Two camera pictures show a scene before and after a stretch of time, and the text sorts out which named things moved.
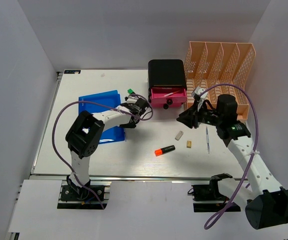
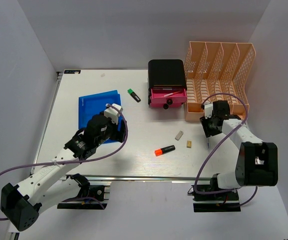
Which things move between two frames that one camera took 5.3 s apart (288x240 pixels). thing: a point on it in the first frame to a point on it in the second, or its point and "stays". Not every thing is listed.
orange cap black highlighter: (164, 150) stays
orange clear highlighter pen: (172, 93) stays
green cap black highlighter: (131, 91) stays
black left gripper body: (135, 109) to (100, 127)
